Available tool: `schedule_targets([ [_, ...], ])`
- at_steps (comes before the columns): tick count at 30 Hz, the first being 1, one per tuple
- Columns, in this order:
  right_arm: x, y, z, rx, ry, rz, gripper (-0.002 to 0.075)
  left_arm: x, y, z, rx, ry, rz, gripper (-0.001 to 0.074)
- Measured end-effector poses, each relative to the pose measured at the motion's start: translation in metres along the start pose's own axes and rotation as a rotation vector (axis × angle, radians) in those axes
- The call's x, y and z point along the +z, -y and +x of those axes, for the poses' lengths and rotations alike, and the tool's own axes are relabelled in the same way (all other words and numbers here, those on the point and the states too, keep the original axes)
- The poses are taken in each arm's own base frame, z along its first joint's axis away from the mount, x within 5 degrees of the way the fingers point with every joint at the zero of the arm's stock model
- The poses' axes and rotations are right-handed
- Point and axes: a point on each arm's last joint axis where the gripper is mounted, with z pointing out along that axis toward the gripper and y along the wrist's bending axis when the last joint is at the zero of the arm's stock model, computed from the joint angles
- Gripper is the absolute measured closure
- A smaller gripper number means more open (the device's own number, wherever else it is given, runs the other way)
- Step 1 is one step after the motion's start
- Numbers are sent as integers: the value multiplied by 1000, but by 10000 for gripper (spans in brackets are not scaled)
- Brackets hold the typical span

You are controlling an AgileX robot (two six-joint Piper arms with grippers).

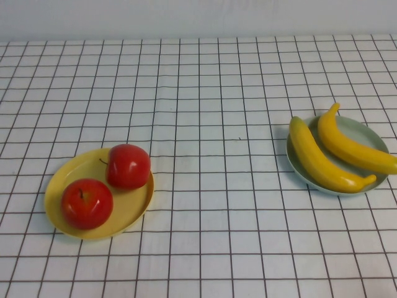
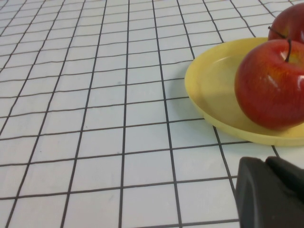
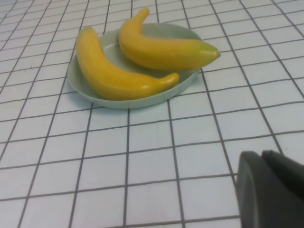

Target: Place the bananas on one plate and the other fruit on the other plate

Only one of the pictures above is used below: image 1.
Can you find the yellow banana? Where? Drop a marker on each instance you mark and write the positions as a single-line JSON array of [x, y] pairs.
[[350, 146], [316, 158]]

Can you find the white grid tablecloth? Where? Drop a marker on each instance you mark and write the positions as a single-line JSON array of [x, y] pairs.
[[198, 77]]

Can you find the red apple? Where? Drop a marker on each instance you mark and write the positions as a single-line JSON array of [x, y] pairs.
[[87, 205], [130, 167]]

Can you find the pale green round plate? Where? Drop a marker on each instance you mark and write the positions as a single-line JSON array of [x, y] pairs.
[[359, 133]]

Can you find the yellow round plate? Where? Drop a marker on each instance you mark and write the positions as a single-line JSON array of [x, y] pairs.
[[136, 211]]

